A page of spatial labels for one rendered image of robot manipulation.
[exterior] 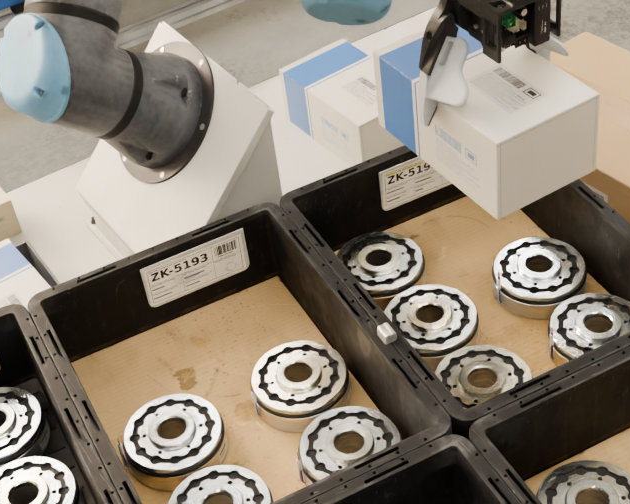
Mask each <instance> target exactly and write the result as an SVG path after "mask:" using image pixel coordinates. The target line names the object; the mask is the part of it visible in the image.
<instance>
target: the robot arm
mask: <svg viewBox="0 0 630 504"><path fill-rule="evenodd" d="M561 2H562V0H556V22H555V21H553V20H552V19H550V10H551V0H440V1H439V4H438V6H437V8H436V10H435V11H434V13H433V14H432V16H431V18H430V19H429V21H428V24H427V26H426V29H425V32H424V35H423V40H422V47H421V54H420V61H419V69H420V75H419V108H420V116H421V122H422V124H423V125H425V126H427V127H428V126H429V125H430V122H431V120H432V118H433V116H434V113H435V111H436V109H437V101H438V102H441V103H445V104H448V105H451V106H455V107H460V106H462V105H463V104H464V103H465V102H466V100H467V97H468V94H469V88H468V85H467V83H466V80H465V78H464V76H463V66H464V63H465V61H466V58H467V55H468V50H469V47H468V43H467V41H466V40H465V39H463V38H456V37H457V33H458V29H459V28H458V27H457V26H456V25H458V26H459V27H461V28H462V29H464V30H466V31H467V32H469V35H470V36H472V37H473V38H475V39H476V40H478V41H479V42H481V45H482V46H483V54H485V55H486V56H488V57H489V58H490V59H492V60H493V61H495V62H496V63H498V64H500V63H501V52H503V51H504V50H505V49H507V48H509V47H511V46H513V45H514V46H515V48H518V47H520V46H522V45H526V48H528V49H529V50H531V51H532V52H534V53H535V54H539V55H540V56H542V57H543V58H545V59H546V60H548V61H550V51H553V52H556V53H558V54H561V55H564V56H568V55H569V52H568V50H567V49H566V47H565V46H564V45H563V44H562V43H561V42H559V41H558V40H557V39H556V38H554V37H553V36H552V35H550V32H551V33H553V34H554V35H556V36H557V37H558V36H560V33H561ZM301 4H302V7H303V9H304V10H305V11H306V12H307V13H308V14H309V15H311V16H312V17H314V18H317V19H319V20H322V21H325V22H335V23H338V24H340V25H366V24H371V23H374V22H376V21H379V20H380V19H382V18H383V17H384V16H386V14H387V13H388V12H389V10H390V8H391V4H392V0H301ZM122 6H123V0H25V4H24V13H23V14H20V15H18V16H16V17H14V18H13V19H12V20H11V21H10V22H9V23H8V24H7V26H6V27H5V29H4V37H1V38H0V94H1V95H2V97H3V98H4V100H5V102H6V103H7V104H8V106H10V107H11V108H12V109H13V110H15V111H17V112H19V113H22V114H24V115H27V116H30V117H31V118H33V119H34V120H36V121H38V122H42V123H50V124H54V125H57V126H60V127H63V128H67V129H70V130H73V131H76V132H80V133H83V134H86V135H89V136H93V137H96V138H99V139H102V140H104V141H105V142H107V143H108V144H109V145H110V146H112V147H113V148H114V149H115V150H117V151H118V152H119V153H120V154H122V155H123V156H124V157H126V158H127V159H128V160H129V161H131V162H133V163H135V164H137V165H141V166H144V167H147V168H151V169H152V168H160V167H163V166H165V165H167V164H169V163H170V162H172V161H173V160H174V159H175V158H176V157H178V156H179V155H180V153H181V152H182V151H183V150H184V149H185V147H186V146H187V144H188V143H189V141H190V139H191V137H192V135H193V133H194V131H195V129H196V126H197V123H198V120H199V116H200V112H201V106H202V85H201V80H200V77H199V74H198V71H197V69H196V68H195V66H194V65H193V64H192V62H191V61H189V60H188V59H186V58H184V57H181V56H179V55H176V54H174V53H169V52H130V51H127V50H125V49H122V48H120V47H117V41H118V33H119V28H120V19H121V13H122Z"/></svg>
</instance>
